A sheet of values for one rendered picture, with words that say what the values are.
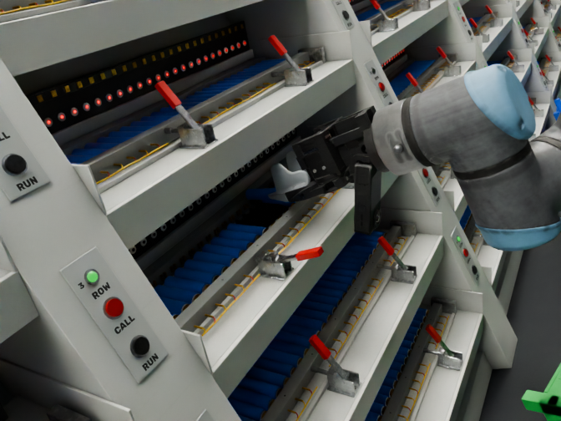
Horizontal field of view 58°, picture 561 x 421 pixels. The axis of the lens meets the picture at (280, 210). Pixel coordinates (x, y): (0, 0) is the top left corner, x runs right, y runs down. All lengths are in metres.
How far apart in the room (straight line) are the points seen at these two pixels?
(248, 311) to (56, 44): 0.35
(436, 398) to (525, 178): 0.47
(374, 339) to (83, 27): 0.57
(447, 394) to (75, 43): 0.78
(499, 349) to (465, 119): 0.69
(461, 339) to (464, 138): 0.55
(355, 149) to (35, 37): 0.39
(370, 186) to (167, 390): 0.37
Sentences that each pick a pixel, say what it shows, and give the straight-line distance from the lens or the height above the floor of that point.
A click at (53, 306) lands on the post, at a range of 0.47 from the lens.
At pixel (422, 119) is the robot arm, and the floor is 0.62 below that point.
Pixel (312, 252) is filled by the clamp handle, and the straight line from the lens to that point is 0.61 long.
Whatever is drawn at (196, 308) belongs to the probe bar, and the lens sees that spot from 0.60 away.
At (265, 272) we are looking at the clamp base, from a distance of 0.67.
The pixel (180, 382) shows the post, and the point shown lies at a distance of 0.52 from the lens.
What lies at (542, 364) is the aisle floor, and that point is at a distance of 1.21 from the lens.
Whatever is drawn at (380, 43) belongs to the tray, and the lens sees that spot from 1.11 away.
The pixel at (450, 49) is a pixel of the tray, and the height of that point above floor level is 0.59.
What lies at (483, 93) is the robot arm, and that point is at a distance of 0.60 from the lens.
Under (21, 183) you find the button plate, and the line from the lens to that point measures 0.48.
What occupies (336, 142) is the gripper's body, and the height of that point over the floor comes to 0.64.
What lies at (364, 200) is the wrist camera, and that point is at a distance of 0.71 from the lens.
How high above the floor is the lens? 0.74
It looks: 12 degrees down
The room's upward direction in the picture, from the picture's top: 30 degrees counter-clockwise
